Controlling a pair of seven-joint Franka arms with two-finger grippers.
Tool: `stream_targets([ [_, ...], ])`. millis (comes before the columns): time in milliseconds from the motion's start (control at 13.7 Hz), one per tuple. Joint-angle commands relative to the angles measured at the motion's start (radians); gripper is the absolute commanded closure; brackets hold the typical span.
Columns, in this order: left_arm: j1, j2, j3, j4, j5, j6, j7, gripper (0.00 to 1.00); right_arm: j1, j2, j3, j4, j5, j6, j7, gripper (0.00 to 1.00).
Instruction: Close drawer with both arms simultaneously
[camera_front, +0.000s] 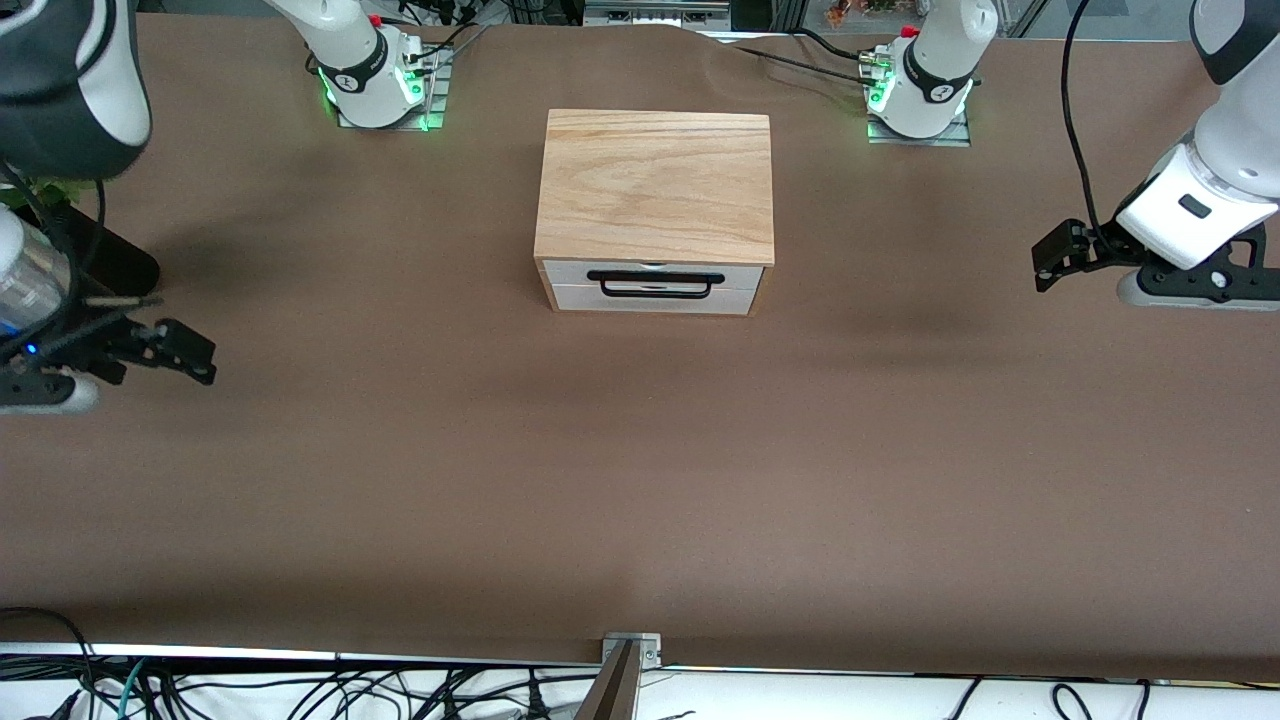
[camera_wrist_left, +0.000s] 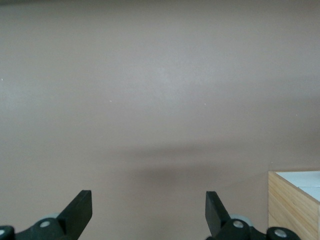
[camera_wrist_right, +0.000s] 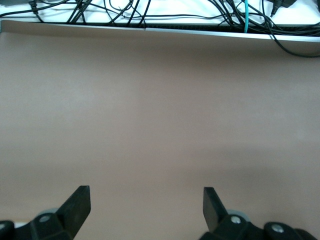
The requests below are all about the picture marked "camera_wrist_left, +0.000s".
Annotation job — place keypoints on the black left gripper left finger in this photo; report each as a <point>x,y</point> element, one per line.
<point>77,212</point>

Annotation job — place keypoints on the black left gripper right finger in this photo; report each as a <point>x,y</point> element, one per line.
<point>213,215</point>

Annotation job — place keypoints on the wooden drawer white front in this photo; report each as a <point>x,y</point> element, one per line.
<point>307,182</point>

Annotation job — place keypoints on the light wooden drawer cabinet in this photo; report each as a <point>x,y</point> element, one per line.
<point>287,212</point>

